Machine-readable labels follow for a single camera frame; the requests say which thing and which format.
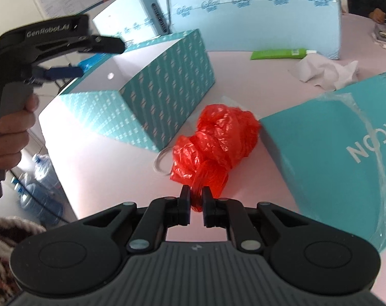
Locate pink desktop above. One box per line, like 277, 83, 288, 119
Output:
38, 13, 386, 306

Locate grey electrical device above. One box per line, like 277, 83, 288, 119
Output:
150, 3, 170, 34

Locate teal patterned box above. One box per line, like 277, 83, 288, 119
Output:
40, 29, 216, 154

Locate white crumpled tissue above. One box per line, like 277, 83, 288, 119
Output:
296, 53, 359, 91

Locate large light blue carton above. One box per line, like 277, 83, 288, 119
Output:
148, 0, 343, 60

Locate person's knit sweater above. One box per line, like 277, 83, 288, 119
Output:
0, 216, 47, 306

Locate person's left hand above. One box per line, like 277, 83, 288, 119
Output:
0, 92, 40, 170

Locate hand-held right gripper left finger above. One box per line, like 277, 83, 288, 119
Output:
81, 186, 191, 255

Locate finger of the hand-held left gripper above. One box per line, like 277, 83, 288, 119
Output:
29, 65, 85, 84
37, 35, 126, 66

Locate white cord loop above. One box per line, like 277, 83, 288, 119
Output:
153, 148, 177, 176

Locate blue water jug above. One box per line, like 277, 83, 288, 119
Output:
19, 181, 64, 227
32, 154, 62, 195

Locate green tube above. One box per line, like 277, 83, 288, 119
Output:
250, 48, 317, 61

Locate red plastic bag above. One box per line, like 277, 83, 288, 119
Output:
169, 104, 261, 212

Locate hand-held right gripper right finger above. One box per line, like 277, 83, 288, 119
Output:
202, 186, 308, 255

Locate water bottles on floor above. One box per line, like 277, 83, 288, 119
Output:
7, 170, 80, 224

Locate teal box with tape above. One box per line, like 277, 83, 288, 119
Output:
258, 72, 386, 252

